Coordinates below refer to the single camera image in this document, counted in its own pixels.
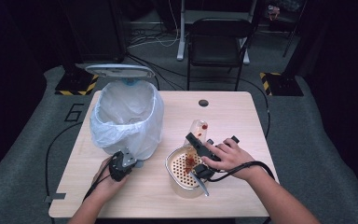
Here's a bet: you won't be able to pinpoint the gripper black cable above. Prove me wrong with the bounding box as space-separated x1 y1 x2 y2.
83 161 114 203
211 160 276 183

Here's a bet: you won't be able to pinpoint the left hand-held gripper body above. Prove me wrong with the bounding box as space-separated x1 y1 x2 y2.
108 147 138 183

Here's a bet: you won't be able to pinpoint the beige strainer bucket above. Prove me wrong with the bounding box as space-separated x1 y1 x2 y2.
165 144 211 200

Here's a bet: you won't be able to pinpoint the blue and white trash bin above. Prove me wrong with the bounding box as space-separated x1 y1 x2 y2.
85 63 165 169

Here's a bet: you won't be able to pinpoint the grey tape piece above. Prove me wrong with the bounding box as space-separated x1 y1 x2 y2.
44 193 67 203

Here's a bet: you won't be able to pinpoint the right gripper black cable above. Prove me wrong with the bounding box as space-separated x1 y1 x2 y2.
211 160 276 183

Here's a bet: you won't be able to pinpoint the red food scraps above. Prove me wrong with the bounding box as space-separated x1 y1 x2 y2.
183 123 209 175

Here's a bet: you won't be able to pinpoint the clear plastic cup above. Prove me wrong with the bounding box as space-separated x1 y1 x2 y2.
184 119 209 147

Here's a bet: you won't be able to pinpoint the white plastic bin liner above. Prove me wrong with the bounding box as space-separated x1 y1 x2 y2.
89 79 165 161

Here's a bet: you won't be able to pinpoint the dark cabinet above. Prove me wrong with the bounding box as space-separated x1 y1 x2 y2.
74 0 127 63

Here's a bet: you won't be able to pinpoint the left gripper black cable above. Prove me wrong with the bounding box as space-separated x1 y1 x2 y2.
83 161 114 203

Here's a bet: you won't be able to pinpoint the black folding chair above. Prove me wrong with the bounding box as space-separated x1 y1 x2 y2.
186 18 255 91

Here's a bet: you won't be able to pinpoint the black floor cable bundle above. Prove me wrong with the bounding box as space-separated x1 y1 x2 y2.
125 53 189 91

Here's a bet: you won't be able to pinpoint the white floor cable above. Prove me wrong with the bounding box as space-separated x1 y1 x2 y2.
127 0 181 49

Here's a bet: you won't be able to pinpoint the person's left hand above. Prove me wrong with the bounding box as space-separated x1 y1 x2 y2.
91 156 129 203

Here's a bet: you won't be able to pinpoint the yellow-black striped stand base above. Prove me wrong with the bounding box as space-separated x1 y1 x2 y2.
259 72 305 97
54 70 102 96

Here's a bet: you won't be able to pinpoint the long black floor cable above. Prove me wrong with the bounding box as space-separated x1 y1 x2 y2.
199 76 271 138
45 121 84 198

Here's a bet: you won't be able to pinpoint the person's right hand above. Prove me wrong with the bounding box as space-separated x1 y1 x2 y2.
200 138 257 182

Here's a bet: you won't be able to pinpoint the white desk frame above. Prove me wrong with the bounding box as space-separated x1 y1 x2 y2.
176 0 259 65

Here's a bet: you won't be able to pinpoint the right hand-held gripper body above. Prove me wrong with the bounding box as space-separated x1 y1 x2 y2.
189 135 241 198

